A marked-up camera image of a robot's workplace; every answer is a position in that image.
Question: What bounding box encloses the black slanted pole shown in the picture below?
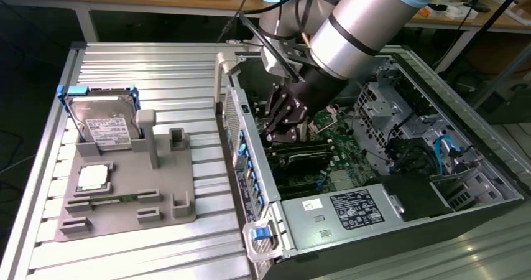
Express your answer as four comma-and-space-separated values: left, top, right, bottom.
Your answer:
431, 0, 519, 73

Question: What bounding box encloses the black plastic fan duct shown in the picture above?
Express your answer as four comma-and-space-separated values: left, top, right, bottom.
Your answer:
375, 173, 455, 222

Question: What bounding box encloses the open black PC case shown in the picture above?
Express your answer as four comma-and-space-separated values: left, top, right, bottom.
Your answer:
214, 45, 531, 280

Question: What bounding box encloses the black cable with silver plug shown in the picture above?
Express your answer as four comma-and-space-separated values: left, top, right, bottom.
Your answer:
218, 0, 255, 45

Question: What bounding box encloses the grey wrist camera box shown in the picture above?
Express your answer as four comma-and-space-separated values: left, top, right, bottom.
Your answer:
261, 39, 313, 83

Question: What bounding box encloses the blue SATA wire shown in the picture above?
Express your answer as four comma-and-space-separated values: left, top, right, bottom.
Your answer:
433, 134, 455, 175

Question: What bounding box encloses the wooden desk with clutter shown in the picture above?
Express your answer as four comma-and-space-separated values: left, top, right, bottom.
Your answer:
405, 0, 531, 72

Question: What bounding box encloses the metal drive cage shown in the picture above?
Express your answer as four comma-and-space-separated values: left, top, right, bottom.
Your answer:
355, 80, 421, 138

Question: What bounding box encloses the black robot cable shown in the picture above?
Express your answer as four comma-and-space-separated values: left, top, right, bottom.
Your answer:
238, 0, 322, 83

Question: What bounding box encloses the green motherboard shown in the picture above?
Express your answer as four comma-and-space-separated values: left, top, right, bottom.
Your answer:
253, 105, 374, 197

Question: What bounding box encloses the blue case release latch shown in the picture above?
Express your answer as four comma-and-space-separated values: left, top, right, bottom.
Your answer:
250, 226, 271, 241

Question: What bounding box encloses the black expansion slot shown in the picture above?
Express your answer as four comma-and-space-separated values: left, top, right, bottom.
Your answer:
275, 177, 323, 194

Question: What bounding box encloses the CPU socket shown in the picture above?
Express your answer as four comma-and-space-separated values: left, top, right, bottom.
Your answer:
309, 105, 346, 134

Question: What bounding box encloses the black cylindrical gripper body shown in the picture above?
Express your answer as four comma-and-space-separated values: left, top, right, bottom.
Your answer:
285, 64, 350, 119

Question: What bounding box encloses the hard disk with blue bracket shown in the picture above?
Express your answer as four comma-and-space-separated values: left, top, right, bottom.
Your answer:
57, 85, 141, 152

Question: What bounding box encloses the grey power supply unit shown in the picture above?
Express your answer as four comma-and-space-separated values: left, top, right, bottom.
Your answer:
278, 182, 406, 251

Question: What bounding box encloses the grey 3D-printed parts rack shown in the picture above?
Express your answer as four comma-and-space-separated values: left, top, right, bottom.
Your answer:
57, 108, 199, 243

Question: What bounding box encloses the green RAM stick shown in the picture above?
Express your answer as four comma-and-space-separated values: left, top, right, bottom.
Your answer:
69, 193, 142, 205

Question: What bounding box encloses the wooden desk with white frame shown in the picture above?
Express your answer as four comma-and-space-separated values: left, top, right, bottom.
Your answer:
0, 0, 267, 43

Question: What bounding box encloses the silver CPU chip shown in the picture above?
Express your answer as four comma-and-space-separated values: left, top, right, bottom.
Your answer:
77, 164, 114, 191

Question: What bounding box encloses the silver chipset heat sink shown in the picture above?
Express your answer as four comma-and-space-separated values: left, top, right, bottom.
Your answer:
327, 169, 361, 189

